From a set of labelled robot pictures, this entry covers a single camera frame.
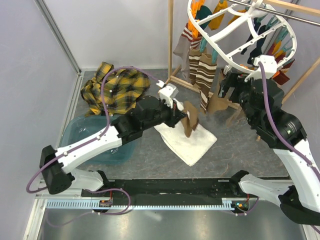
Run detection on grey cable duct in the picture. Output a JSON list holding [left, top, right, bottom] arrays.
[[46, 199, 235, 211]]

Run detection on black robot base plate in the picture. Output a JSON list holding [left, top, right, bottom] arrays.
[[81, 177, 260, 201]]

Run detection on mustard yellow sock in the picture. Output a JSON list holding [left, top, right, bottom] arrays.
[[208, 0, 229, 31]]

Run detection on white towel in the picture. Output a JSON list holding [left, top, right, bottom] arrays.
[[153, 98, 218, 167]]

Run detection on yellow plaid shirt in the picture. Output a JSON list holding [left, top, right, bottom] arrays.
[[80, 62, 151, 117]]

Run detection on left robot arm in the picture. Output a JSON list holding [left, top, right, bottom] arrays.
[[40, 96, 187, 197]]

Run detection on wooden clothes rack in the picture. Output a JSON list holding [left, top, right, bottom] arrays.
[[165, 0, 320, 104]]

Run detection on purple cable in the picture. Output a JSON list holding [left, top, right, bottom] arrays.
[[26, 66, 163, 195], [258, 61, 320, 176]]

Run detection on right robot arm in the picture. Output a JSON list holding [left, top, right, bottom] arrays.
[[218, 71, 320, 226]]

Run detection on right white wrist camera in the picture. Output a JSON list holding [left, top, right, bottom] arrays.
[[244, 55, 278, 82]]

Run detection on metal hanging rod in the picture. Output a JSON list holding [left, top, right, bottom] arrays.
[[228, 0, 320, 28]]

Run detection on aluminium corner post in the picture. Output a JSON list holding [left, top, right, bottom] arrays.
[[34, 0, 82, 74]]

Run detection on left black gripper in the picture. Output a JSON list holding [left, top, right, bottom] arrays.
[[142, 97, 186, 131]]

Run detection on dark teal sock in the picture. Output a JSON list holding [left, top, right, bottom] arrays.
[[195, 5, 212, 30]]

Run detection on grey sock maroon cuff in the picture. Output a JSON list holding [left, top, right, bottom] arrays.
[[226, 106, 244, 127]]

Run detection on navy blue sock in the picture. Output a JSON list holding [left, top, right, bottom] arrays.
[[247, 17, 267, 65]]

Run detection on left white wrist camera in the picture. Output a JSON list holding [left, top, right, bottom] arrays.
[[156, 80, 179, 109]]

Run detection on grey sock red stripes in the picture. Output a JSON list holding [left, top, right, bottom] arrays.
[[173, 23, 202, 81]]

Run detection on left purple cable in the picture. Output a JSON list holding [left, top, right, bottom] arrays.
[[26, 66, 163, 195]]

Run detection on maroon patterned sock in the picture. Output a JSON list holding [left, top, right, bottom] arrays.
[[272, 58, 295, 86]]

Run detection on white round sock hanger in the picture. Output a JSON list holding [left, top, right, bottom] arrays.
[[187, 0, 297, 75]]

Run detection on teal plastic basin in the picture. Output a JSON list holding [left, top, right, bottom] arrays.
[[59, 115, 136, 165]]

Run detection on brown striped sock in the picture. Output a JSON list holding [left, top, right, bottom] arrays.
[[188, 48, 202, 85], [195, 53, 217, 114]]

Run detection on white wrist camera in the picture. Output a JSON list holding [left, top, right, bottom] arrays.
[[244, 55, 278, 82], [156, 80, 179, 109]]

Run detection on plain tan sock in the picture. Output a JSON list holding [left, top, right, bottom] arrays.
[[207, 68, 228, 114], [181, 101, 199, 138]]

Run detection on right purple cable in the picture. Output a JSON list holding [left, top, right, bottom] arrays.
[[258, 61, 320, 176]]

